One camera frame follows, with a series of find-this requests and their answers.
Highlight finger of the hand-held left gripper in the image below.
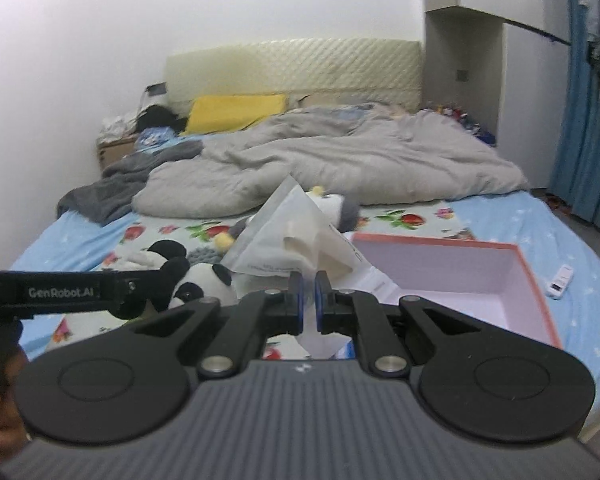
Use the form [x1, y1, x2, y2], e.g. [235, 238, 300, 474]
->
[112, 267, 162, 321]

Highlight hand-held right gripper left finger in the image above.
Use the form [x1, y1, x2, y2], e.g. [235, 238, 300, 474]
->
[127, 271, 306, 379]

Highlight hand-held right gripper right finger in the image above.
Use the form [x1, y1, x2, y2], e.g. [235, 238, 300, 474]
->
[315, 270, 481, 377]

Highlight small panda plush toy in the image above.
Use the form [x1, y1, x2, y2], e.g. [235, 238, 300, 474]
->
[122, 239, 237, 316]

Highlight translucent white packet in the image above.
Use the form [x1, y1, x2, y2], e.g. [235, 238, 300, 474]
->
[221, 175, 371, 286]

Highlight person's left hand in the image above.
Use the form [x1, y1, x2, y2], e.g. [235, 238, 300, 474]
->
[0, 350, 33, 466]

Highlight fruit printed mat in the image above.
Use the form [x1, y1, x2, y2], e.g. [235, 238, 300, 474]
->
[45, 200, 478, 361]

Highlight large grey plush toy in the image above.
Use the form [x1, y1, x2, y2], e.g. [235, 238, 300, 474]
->
[187, 186, 361, 271]

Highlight dark grey blanket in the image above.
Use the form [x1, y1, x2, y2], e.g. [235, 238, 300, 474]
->
[56, 140, 205, 225]

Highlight brown cardboard box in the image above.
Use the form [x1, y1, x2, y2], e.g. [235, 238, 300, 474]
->
[96, 135, 141, 176]

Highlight grey duvet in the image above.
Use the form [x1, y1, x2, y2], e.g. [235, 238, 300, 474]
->
[131, 102, 531, 218]

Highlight blue patterned bag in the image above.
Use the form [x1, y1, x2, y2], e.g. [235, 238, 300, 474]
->
[137, 127, 178, 153]

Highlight white clothes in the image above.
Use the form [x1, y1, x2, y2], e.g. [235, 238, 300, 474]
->
[99, 114, 141, 143]

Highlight black clothes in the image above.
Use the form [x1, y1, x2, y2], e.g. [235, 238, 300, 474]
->
[136, 105, 188, 136]

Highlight yellow pillow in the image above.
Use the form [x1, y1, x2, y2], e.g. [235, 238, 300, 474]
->
[180, 94, 288, 136]

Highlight light blue bed sheet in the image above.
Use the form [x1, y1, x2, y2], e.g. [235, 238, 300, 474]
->
[10, 187, 600, 431]

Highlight row of small bottles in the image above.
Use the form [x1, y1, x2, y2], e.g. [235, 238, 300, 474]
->
[422, 102, 496, 148]

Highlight white remote control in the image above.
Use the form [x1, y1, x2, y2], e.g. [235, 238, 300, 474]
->
[546, 266, 574, 301]

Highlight cream quilted headboard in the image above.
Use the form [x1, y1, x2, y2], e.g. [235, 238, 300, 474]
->
[165, 37, 423, 113]

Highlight white cabinet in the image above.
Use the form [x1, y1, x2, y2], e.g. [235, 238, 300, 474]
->
[422, 0, 576, 191]

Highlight blue curtain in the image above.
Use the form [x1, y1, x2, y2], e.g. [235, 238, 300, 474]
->
[550, 0, 600, 233]

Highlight wall socket with charger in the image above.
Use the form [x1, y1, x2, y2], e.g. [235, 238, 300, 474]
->
[139, 82, 168, 116]

